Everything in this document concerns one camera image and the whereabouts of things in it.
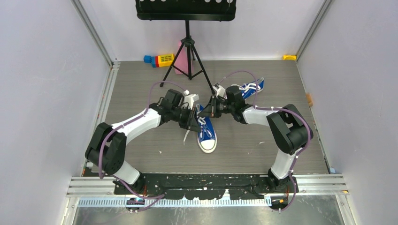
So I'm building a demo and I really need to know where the pink block behind tripod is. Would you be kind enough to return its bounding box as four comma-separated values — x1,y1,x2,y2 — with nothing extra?
174,42,188,74

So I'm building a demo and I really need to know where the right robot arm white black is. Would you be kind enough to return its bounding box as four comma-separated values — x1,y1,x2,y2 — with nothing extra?
199,86,314,192

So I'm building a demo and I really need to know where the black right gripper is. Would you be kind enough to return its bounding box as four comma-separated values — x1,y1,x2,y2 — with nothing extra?
199,95,235,118

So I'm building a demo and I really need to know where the black tripod music stand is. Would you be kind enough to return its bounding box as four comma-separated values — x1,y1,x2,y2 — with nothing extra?
135,0,237,94

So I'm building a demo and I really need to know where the yellow corner piece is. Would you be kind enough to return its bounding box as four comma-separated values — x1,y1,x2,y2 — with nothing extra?
282,55,297,61

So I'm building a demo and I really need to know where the white shoelace of sneaker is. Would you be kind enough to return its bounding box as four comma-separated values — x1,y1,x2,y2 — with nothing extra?
183,104,204,145
231,79,265,95

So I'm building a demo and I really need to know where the aluminium frame rail front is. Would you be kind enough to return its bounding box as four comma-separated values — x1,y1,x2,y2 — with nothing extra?
67,173,349,209

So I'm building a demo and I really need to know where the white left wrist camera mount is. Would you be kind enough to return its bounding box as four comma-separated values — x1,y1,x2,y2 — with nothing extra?
182,90,199,110

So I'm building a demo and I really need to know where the colourful toy block phone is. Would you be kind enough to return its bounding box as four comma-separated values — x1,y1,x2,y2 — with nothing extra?
143,54,174,68

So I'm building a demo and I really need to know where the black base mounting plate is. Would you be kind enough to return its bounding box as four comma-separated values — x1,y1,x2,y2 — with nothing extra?
114,173,299,200

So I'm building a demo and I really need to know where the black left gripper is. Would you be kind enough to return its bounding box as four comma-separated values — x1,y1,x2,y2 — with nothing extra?
171,106,201,133

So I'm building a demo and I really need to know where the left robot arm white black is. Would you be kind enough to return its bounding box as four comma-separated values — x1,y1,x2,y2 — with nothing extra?
85,89,200,194

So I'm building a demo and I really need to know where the blue canvas sneaker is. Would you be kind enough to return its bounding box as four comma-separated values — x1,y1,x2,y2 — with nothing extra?
231,77,265,100
197,117,217,154

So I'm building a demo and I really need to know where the small wooden block on wall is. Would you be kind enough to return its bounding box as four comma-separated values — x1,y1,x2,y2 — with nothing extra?
306,93,314,107

